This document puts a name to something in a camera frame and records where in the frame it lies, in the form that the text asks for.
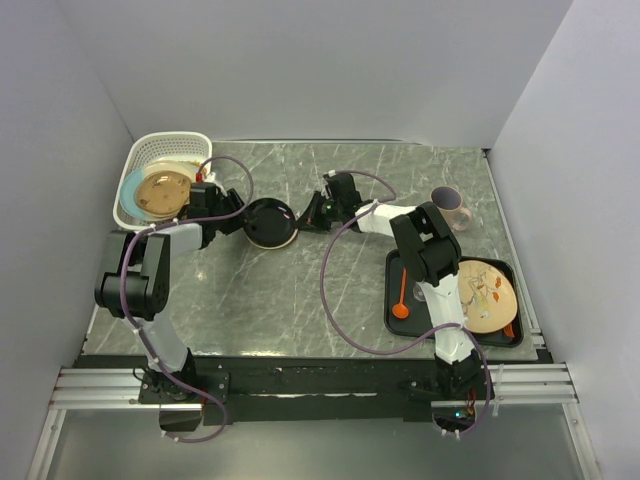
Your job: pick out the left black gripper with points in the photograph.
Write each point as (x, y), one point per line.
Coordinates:
(232, 199)

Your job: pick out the aluminium rail frame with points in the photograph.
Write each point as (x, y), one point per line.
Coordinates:
(96, 428)

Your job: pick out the cream plate with black patch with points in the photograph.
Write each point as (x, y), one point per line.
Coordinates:
(272, 247)

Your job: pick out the glossy black round plate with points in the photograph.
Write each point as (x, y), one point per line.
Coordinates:
(270, 221)

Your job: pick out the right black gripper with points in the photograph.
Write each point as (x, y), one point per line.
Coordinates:
(308, 220)

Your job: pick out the clear plastic cup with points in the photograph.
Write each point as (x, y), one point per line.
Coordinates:
(418, 293)

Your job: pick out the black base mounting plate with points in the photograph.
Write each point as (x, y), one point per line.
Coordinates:
(257, 389)

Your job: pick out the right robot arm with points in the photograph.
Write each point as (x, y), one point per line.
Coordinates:
(430, 254)

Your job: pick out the tan oval plate on tray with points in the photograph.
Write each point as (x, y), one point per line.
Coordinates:
(487, 296)

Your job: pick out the white perforated plastic bin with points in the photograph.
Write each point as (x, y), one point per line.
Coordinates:
(185, 146)

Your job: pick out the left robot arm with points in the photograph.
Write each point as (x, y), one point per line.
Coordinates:
(133, 282)

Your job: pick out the yellow round plate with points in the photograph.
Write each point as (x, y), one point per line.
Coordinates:
(184, 168)

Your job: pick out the pink mug purple inside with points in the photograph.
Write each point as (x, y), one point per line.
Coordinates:
(450, 203)

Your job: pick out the black plastic tray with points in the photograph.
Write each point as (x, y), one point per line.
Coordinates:
(419, 320)

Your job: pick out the cream plate with blue leaves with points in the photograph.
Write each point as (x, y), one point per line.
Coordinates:
(127, 195)

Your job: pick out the orange plastic spoon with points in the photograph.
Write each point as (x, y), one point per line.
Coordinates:
(400, 309)

